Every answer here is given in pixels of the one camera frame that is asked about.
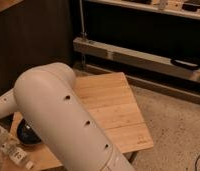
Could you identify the wooden table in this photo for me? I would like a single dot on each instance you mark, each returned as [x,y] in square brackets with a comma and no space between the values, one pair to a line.
[110,101]

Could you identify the wooden shelf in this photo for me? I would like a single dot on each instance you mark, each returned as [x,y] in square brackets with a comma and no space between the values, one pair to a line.
[169,7]

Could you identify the grey metal rail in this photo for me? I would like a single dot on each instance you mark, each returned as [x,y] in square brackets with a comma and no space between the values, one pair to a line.
[134,58]

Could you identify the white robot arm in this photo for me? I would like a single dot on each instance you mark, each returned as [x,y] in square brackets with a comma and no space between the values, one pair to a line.
[45,97]

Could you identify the black ceramic bowl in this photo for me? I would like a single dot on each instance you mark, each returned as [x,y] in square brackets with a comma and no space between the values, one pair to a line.
[26,135]

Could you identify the metal pole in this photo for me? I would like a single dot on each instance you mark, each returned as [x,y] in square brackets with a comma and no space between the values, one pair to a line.
[83,29]

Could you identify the black handle object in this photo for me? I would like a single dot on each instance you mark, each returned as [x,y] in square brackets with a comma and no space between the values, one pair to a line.
[186,63]

